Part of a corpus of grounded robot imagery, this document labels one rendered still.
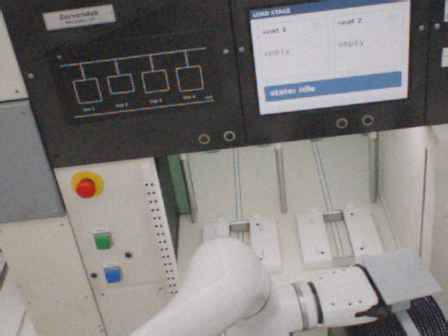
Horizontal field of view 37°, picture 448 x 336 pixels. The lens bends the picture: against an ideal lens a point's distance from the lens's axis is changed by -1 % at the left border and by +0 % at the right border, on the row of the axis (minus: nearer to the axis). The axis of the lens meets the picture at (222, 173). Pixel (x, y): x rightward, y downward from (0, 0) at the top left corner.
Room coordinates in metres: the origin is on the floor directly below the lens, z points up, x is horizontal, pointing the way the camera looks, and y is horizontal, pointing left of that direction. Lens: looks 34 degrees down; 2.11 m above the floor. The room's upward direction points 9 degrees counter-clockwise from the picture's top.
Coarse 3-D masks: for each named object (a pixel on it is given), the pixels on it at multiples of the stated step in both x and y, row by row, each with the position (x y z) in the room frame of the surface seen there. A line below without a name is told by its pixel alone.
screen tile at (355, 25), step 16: (336, 16) 1.11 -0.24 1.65; (352, 16) 1.11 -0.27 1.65; (368, 16) 1.11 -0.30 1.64; (384, 16) 1.11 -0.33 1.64; (400, 16) 1.10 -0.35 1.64; (336, 32) 1.11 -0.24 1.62; (352, 32) 1.11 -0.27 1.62; (368, 32) 1.11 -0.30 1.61; (384, 32) 1.11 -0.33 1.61; (400, 32) 1.10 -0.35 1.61; (336, 48) 1.11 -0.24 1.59; (368, 48) 1.11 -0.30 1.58; (384, 48) 1.11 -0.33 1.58; (400, 48) 1.10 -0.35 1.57; (336, 64) 1.11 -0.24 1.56; (352, 64) 1.11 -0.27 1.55; (368, 64) 1.11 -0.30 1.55; (384, 64) 1.11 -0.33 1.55; (400, 64) 1.10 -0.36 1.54
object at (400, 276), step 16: (384, 256) 0.89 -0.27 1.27; (400, 256) 0.89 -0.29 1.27; (416, 256) 0.88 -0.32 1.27; (368, 272) 0.86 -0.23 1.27; (384, 272) 0.85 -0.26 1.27; (400, 272) 0.84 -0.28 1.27; (416, 272) 0.84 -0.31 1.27; (384, 288) 0.81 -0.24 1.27; (400, 288) 0.81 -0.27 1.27; (416, 288) 0.80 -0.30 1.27; (432, 288) 0.80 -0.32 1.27; (400, 304) 0.82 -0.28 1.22; (400, 320) 0.80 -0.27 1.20
